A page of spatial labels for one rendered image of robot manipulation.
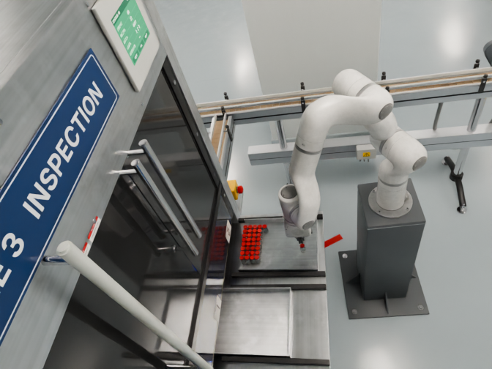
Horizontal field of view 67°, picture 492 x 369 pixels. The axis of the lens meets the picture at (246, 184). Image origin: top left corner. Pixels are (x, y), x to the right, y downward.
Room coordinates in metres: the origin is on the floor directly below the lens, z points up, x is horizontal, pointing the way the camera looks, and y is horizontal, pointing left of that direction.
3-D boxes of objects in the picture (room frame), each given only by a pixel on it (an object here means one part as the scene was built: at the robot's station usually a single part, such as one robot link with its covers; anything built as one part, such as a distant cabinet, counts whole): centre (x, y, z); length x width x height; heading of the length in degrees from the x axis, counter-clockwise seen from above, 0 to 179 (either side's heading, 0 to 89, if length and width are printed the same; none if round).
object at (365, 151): (1.54, -0.80, 0.50); 0.12 x 0.05 x 0.09; 70
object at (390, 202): (0.91, -0.60, 0.95); 0.19 x 0.19 x 0.18
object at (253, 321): (0.59, 0.17, 0.90); 0.34 x 0.26 x 0.04; 70
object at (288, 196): (0.80, -0.14, 1.24); 0.09 x 0.08 x 0.13; 11
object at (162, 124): (0.86, 0.18, 1.51); 0.43 x 0.01 x 0.59; 160
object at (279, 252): (0.87, -0.05, 0.90); 0.34 x 0.26 x 0.04; 69
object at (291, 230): (0.81, -0.14, 1.10); 0.10 x 0.07 x 0.11; 70
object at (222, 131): (1.50, 0.12, 0.92); 0.69 x 0.15 x 0.16; 160
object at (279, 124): (1.78, -0.33, 0.46); 0.09 x 0.09 x 0.77; 70
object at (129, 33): (0.92, 0.14, 1.96); 0.21 x 0.01 x 0.21; 160
